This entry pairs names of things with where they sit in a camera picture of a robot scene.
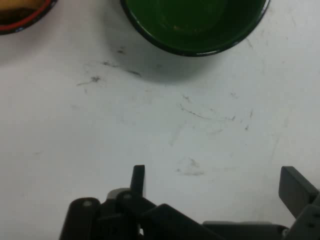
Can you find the orange bread roll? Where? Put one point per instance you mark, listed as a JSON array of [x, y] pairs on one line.
[[17, 5]]

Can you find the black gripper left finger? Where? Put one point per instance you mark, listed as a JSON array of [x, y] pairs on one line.
[[130, 215]]

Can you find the red bowl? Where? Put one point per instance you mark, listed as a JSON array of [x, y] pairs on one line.
[[27, 21]]

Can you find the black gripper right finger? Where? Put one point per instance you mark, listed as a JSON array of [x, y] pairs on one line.
[[296, 190]]

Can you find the green bowl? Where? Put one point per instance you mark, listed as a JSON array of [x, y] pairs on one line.
[[195, 22]]

